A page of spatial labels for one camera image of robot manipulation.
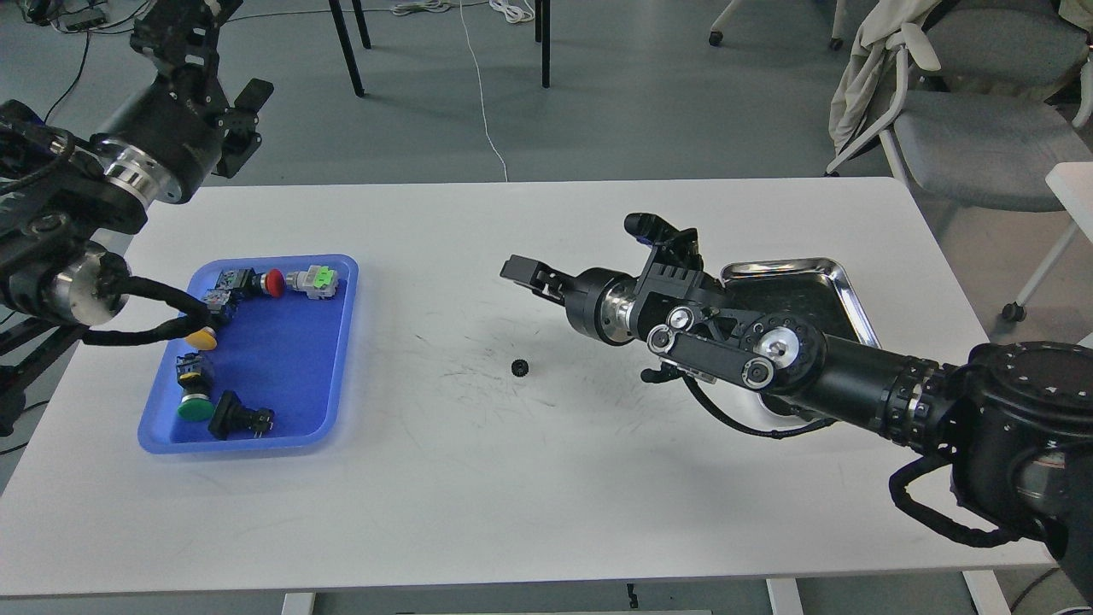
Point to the black table leg right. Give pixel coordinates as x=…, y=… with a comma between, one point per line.
x=543, y=27

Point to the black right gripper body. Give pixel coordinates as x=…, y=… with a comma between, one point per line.
x=597, y=304

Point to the blue plastic tray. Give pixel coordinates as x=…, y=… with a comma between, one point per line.
x=286, y=354

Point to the grey green connector part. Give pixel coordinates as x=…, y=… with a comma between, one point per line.
x=317, y=282

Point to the red push button switch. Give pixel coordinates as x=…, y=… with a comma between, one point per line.
x=243, y=283

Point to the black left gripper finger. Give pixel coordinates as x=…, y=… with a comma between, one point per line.
x=180, y=39
x=238, y=127

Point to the yellow push button switch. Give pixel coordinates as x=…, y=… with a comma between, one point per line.
x=203, y=340

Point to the small blue black switch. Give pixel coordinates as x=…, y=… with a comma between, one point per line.
x=221, y=306

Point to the silver metal tray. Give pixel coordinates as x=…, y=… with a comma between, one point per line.
x=817, y=289

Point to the black table leg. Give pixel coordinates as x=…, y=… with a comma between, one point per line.
x=543, y=27
x=346, y=46

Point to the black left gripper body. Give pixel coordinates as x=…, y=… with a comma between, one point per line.
x=156, y=148

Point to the white side table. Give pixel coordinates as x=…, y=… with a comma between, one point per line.
x=1071, y=183

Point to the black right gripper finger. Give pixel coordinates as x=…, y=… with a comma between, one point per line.
x=540, y=279

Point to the grey office chair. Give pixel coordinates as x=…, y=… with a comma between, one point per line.
x=978, y=104

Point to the black table leg left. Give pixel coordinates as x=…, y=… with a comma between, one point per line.
x=346, y=46

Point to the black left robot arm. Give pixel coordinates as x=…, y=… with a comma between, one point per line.
x=59, y=190

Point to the beige jacket on chair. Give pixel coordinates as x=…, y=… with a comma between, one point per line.
x=863, y=71

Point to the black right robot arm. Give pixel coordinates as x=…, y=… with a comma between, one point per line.
x=1002, y=442

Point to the black switch part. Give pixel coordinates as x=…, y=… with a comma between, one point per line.
x=231, y=416

